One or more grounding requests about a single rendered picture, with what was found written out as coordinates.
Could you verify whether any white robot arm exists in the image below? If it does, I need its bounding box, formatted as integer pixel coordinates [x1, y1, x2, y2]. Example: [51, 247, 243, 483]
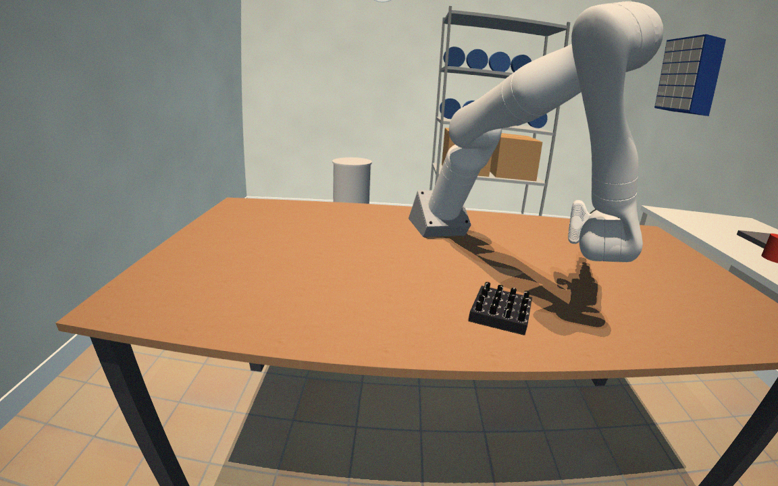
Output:
[428, 1, 663, 262]

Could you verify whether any black knob box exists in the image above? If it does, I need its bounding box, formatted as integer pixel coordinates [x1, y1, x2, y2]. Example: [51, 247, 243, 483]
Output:
[468, 282, 532, 335]

